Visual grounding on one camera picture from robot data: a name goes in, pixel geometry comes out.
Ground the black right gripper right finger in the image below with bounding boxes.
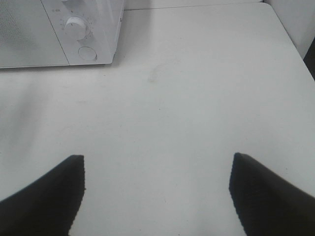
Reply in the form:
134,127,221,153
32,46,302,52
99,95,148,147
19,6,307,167
229,153,315,236

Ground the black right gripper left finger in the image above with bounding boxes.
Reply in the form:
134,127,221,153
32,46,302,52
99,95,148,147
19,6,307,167
0,155,86,236

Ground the round white door button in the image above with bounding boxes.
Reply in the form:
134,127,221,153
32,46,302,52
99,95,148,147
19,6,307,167
78,47,97,60

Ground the white microwave door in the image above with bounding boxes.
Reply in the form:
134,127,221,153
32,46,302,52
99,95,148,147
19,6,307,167
0,0,69,68

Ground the white microwave oven body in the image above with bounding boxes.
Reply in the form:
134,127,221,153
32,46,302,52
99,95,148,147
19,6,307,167
42,0,125,65

